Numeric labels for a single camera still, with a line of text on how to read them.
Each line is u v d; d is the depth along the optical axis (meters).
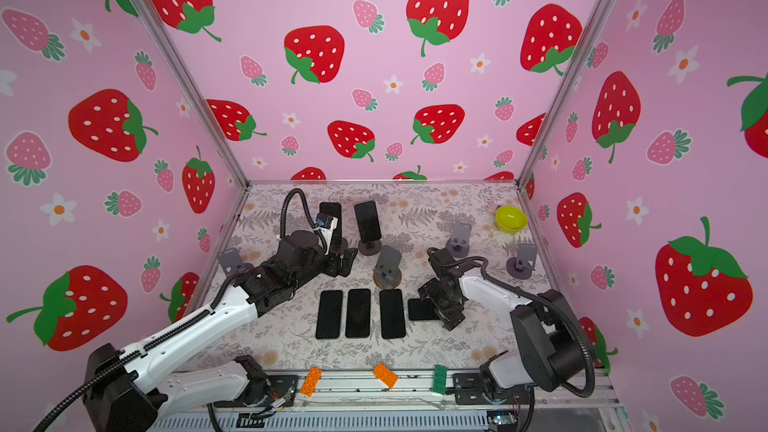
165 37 0.80
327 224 0.66
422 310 0.88
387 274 0.90
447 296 0.72
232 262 0.89
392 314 0.84
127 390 0.38
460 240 0.99
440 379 0.75
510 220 1.07
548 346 0.43
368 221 0.93
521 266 0.92
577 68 0.86
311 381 0.75
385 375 0.75
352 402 0.73
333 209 0.93
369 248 1.03
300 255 0.57
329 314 0.86
